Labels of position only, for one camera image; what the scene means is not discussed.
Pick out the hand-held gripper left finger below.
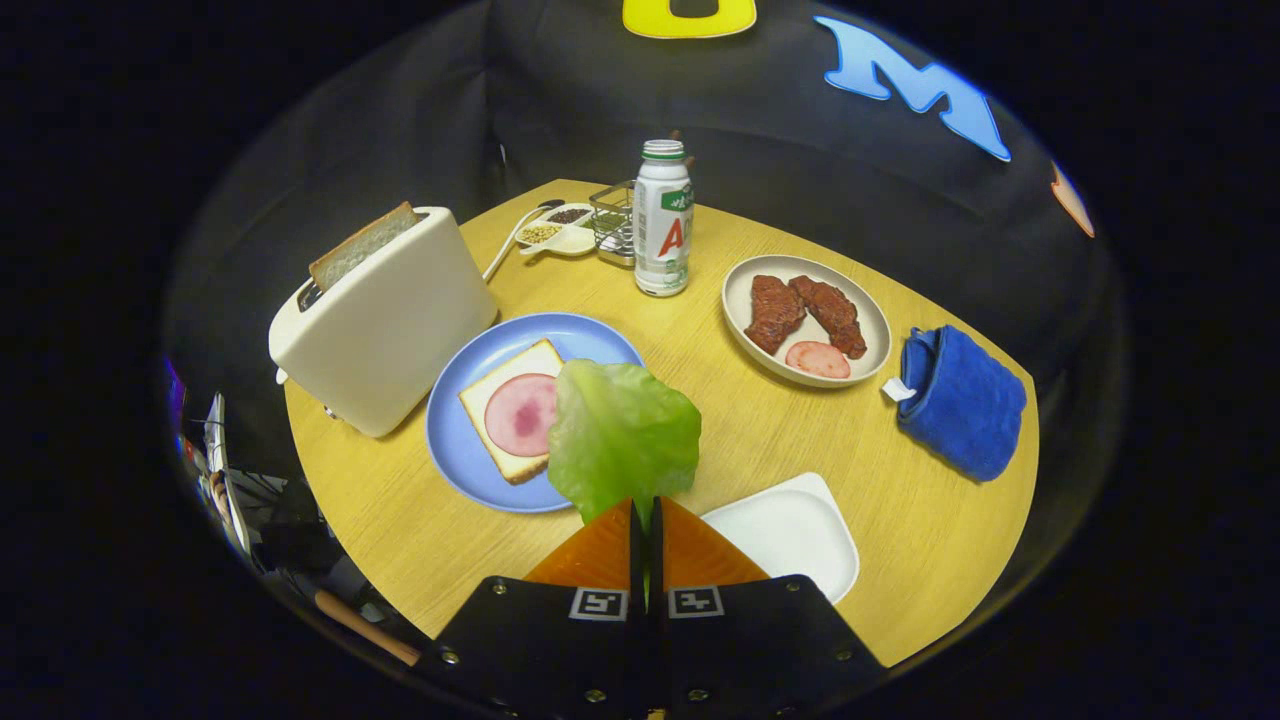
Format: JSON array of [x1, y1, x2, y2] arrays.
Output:
[[415, 497, 651, 720]]

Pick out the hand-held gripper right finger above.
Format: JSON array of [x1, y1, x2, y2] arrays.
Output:
[[650, 497, 891, 720]]

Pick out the green lettuce leaf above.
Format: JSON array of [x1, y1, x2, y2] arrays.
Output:
[[547, 359, 703, 526]]

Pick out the toasted bread slice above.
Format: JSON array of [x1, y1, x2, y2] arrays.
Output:
[[309, 201, 421, 293]]

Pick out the white square plate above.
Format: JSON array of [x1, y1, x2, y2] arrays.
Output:
[[701, 472, 861, 605]]

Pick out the white bread slice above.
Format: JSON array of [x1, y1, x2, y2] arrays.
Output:
[[459, 338, 568, 486]]

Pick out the wooden stick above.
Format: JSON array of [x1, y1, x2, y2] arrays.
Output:
[[315, 590, 421, 666]]

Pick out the blue round plate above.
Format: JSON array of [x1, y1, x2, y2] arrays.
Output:
[[426, 312, 646, 514]]

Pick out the round pink ham slice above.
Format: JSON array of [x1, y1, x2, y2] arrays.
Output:
[[484, 373, 559, 458]]

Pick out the blue towel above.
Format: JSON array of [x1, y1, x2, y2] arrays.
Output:
[[882, 324, 1028, 483]]

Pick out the dark red meat slice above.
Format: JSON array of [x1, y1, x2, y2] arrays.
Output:
[[743, 275, 807, 356], [789, 275, 868, 360]]

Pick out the beige round plate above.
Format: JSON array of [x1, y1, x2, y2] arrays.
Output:
[[721, 254, 892, 389]]

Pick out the cream toaster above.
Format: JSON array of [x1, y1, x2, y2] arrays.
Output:
[[268, 206, 499, 439]]

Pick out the white spoon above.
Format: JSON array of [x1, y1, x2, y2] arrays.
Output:
[[482, 199, 566, 284]]

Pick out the white bottle with green cap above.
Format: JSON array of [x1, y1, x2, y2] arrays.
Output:
[[633, 140, 694, 298]]

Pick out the black backdrop cloth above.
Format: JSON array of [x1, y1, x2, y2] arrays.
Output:
[[165, 0, 1126, 501]]

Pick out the metal wire basket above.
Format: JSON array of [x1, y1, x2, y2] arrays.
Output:
[[588, 180, 639, 268]]

